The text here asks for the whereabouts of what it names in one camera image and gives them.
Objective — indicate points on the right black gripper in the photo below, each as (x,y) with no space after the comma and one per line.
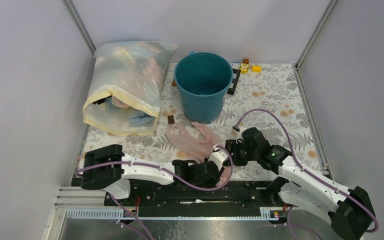
(232,145)

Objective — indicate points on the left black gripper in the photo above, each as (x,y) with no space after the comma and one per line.
(212,183)

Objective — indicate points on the pink plastic trash bag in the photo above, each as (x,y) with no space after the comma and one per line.
(199,149)

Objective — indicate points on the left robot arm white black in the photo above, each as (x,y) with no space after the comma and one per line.
(110,169)

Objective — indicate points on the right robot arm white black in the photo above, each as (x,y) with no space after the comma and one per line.
(348,211)

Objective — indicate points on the teal plastic trash bin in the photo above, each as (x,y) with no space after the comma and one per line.
(203,79)

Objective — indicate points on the large translucent bag of bags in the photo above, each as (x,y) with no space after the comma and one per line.
(125,95)

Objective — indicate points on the dark brown wooden block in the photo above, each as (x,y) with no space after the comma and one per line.
(170,119)

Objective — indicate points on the yellow toy cube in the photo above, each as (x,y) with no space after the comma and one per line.
(256,69)

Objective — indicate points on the yellow toy figure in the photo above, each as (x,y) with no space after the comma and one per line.
(244,67)

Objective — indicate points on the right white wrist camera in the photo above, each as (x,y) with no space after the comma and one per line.
(238,129)

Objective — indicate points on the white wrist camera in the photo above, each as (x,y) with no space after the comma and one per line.
(238,129)
(218,156)

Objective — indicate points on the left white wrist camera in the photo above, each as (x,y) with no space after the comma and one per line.
(218,156)

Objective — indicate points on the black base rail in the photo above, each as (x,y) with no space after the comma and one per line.
(237,197)

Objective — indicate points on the grey slotted cable duct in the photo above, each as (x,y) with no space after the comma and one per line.
(261,214)

